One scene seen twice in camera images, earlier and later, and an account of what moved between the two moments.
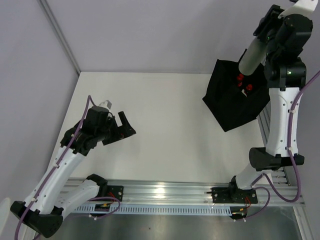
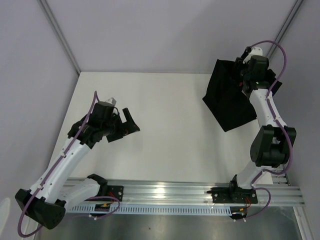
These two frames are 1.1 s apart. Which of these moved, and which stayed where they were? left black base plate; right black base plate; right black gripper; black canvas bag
Moved: right black gripper
Stayed: black canvas bag; right black base plate; left black base plate
